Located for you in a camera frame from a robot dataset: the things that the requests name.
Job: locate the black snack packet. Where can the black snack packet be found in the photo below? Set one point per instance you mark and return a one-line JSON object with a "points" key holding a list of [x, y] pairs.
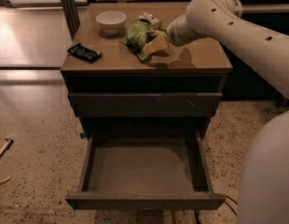
{"points": [[84, 53]]}

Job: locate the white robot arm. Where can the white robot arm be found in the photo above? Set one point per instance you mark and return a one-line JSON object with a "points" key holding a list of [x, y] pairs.
{"points": [[264, 187]]}

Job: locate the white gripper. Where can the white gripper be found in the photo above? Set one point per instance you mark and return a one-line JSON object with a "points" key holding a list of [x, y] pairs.
{"points": [[174, 34]]}

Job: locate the blue tape piece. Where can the blue tape piece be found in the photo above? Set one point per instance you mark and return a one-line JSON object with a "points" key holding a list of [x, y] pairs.
{"points": [[82, 135]]}

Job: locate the white ceramic bowl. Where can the white ceramic bowl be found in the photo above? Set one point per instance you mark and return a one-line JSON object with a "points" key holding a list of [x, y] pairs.
{"points": [[111, 22]]}

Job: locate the green rice chip bag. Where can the green rice chip bag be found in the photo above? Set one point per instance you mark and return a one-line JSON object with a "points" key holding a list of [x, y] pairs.
{"points": [[138, 34]]}

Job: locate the crushed silver can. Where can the crushed silver can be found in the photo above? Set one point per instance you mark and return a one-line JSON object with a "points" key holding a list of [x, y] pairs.
{"points": [[151, 19]]}

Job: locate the brown drawer cabinet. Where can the brown drawer cabinet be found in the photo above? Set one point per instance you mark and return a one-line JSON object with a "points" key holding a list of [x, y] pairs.
{"points": [[201, 66]]}

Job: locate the open middle drawer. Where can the open middle drawer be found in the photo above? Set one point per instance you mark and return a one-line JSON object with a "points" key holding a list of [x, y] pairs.
{"points": [[151, 173]]}

